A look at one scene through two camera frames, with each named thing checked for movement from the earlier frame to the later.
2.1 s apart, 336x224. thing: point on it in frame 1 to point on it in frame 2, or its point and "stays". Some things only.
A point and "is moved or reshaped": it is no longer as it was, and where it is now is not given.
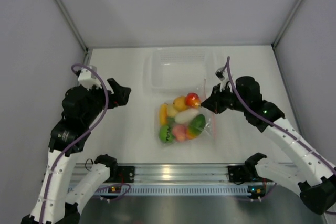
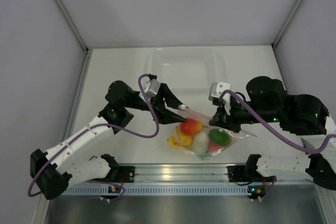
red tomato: (192, 99) to (191, 126)
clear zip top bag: (183, 119) is moved or reshaped
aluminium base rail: (175, 172) stays
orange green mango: (198, 121) to (220, 137)
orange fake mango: (191, 132) to (183, 139)
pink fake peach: (179, 131) to (213, 147)
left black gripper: (120, 96) to (170, 100)
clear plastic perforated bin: (179, 70) stays
